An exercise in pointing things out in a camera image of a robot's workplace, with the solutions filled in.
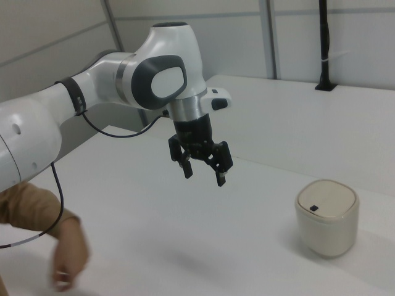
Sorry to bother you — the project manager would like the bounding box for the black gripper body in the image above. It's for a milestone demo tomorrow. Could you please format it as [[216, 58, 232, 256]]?
[[173, 113, 217, 162]]

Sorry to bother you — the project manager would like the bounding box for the small cream trash can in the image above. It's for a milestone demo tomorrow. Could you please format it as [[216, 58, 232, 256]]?
[[294, 179, 360, 259]]

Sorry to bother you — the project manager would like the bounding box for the person's hand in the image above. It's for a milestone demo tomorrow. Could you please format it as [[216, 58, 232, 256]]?
[[50, 218, 93, 294]]

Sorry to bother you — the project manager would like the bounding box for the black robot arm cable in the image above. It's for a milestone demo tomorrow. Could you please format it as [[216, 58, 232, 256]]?
[[0, 109, 170, 249]]

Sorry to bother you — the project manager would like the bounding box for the black camera pole with base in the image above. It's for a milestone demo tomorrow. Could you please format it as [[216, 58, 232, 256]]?
[[314, 0, 338, 92]]

